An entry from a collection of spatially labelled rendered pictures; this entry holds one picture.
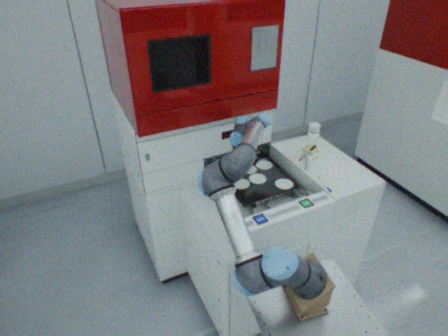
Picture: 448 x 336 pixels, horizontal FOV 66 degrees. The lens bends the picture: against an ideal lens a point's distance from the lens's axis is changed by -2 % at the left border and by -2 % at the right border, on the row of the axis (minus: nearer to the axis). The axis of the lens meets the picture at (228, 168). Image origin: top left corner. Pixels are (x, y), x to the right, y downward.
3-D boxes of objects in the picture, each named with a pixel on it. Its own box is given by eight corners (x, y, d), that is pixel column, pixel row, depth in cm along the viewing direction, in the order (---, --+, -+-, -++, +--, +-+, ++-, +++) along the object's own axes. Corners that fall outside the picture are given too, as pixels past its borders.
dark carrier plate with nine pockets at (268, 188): (217, 171, 205) (217, 170, 205) (267, 158, 218) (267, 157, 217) (245, 205, 179) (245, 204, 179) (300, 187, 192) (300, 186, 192)
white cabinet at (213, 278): (187, 279, 249) (179, 188, 204) (298, 237, 285) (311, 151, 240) (226, 358, 202) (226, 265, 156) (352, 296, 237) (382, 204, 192)
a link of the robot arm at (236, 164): (239, 151, 127) (261, 105, 168) (217, 165, 133) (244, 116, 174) (258, 174, 131) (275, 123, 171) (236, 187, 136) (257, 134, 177)
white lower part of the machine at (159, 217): (136, 227, 294) (119, 143, 249) (223, 200, 325) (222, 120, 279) (161, 289, 242) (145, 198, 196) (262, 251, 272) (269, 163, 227)
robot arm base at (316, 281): (334, 280, 127) (320, 271, 121) (306, 308, 129) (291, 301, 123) (312, 253, 139) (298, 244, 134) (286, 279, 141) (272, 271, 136)
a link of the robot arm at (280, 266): (312, 282, 122) (290, 270, 114) (280, 293, 128) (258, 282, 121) (306, 251, 130) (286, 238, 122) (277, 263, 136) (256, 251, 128)
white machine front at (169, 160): (144, 194, 198) (134, 132, 176) (266, 161, 229) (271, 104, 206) (146, 197, 196) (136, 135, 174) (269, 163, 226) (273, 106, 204)
